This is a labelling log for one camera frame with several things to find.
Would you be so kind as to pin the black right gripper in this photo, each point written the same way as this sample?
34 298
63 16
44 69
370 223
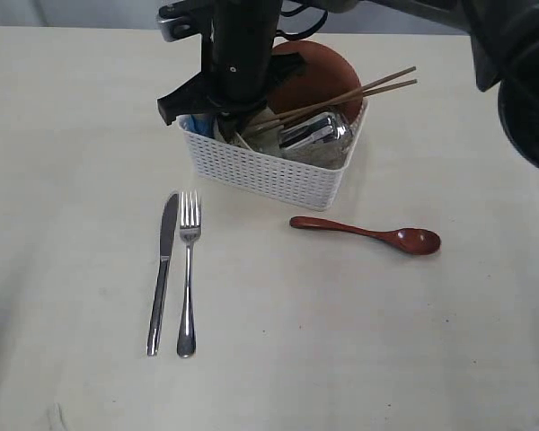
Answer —
234 89

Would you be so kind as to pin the wooden chopstick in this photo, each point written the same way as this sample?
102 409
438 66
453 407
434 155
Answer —
292 116
376 84

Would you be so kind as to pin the blue snack bag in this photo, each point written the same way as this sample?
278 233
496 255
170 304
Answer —
200 124

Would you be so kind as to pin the brown wooden bowl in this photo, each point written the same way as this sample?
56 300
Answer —
326 75

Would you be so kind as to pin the silver table knife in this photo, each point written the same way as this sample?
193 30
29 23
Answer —
166 238

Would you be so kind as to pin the brown wooden spoon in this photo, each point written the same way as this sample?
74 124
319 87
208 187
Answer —
413 241

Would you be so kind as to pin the silver metal fork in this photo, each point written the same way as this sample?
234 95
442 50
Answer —
190 231

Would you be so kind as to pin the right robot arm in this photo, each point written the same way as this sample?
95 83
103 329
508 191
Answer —
504 38

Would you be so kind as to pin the white floral ceramic dish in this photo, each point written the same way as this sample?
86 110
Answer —
264 143

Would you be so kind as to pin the stainless steel cup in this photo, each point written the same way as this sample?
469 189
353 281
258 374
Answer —
321 140

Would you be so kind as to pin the white perforated plastic basket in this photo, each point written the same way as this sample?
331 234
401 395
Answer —
295 183

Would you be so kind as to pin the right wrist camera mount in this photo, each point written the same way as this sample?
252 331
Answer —
183 19

